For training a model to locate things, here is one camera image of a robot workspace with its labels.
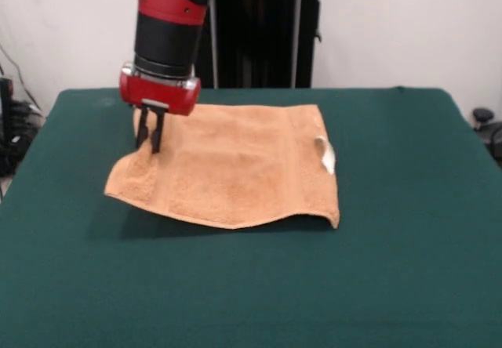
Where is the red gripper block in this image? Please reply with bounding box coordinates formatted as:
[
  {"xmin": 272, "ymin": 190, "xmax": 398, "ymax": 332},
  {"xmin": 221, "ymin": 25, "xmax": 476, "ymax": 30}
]
[{"xmin": 118, "ymin": 62, "xmax": 202, "ymax": 154}]

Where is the tan terry towel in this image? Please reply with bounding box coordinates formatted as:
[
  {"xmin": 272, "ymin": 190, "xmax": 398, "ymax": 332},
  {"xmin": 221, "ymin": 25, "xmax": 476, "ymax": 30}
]
[{"xmin": 104, "ymin": 103, "xmax": 341, "ymax": 230}]

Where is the black electronics box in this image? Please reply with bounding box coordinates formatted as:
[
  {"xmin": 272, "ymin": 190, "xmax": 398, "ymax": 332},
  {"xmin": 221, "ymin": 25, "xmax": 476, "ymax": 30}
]
[{"xmin": 0, "ymin": 75, "xmax": 16, "ymax": 145}]

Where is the dark green table cloth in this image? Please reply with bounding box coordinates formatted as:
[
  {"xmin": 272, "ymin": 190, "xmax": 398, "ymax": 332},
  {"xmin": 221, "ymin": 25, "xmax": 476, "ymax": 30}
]
[{"xmin": 0, "ymin": 85, "xmax": 502, "ymax": 348}]

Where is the black office chair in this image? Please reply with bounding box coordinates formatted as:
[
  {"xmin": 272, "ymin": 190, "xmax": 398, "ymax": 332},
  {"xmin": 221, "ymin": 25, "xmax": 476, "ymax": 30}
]
[{"xmin": 471, "ymin": 107, "xmax": 502, "ymax": 169}]

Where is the black cable bundle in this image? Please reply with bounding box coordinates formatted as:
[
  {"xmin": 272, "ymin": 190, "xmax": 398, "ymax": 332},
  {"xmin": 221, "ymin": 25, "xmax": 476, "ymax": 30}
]
[{"xmin": 0, "ymin": 42, "xmax": 48, "ymax": 177}]

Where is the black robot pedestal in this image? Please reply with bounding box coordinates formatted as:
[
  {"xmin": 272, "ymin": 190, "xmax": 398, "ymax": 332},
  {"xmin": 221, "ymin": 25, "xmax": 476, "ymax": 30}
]
[{"xmin": 195, "ymin": 0, "xmax": 340, "ymax": 89}]

